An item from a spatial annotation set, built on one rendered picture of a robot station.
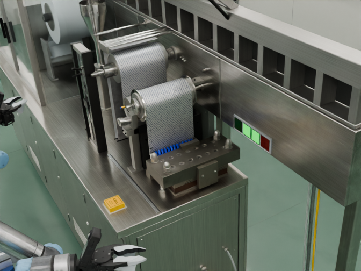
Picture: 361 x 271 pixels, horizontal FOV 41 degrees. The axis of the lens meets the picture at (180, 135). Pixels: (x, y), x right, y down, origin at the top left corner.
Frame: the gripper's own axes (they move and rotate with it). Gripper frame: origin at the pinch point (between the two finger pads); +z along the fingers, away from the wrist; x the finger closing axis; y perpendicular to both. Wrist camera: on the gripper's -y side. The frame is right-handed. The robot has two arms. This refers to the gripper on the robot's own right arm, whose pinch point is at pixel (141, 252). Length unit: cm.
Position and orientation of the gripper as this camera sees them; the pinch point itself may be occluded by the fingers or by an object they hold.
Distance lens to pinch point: 143.2
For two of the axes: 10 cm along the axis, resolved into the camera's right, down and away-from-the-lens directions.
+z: 9.9, -1.0, 0.6
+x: 0.9, 3.9, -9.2
